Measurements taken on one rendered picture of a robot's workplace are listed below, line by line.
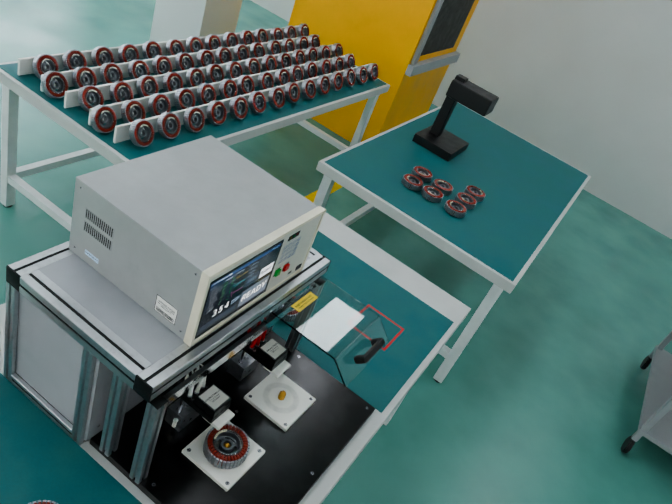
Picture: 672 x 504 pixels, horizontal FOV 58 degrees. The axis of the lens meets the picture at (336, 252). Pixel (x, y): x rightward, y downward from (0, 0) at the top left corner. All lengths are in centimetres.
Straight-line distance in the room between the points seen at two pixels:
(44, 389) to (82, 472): 22
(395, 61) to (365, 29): 34
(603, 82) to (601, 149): 63
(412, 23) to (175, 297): 372
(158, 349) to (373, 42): 387
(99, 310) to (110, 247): 14
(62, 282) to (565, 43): 548
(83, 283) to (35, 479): 45
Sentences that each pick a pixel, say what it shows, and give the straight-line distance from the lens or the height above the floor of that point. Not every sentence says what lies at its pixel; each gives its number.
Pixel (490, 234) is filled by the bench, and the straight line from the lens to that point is 306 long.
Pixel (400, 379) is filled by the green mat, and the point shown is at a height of 75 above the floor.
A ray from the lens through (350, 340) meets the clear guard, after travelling 158.
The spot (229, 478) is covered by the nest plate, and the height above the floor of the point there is 78.
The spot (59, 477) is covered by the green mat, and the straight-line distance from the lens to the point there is 158.
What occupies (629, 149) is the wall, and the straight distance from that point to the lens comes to 638.
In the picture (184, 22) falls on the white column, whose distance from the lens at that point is 534.
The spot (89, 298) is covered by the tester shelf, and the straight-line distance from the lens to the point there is 142.
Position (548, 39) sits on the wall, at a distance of 636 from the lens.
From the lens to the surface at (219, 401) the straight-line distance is 152.
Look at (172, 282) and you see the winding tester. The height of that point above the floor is 124.
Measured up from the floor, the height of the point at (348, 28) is 82.
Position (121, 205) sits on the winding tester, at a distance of 135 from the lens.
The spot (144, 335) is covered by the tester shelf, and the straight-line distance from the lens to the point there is 136.
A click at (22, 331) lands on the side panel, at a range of 159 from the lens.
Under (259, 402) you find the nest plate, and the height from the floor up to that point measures 78.
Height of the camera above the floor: 210
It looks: 34 degrees down
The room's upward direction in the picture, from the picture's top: 23 degrees clockwise
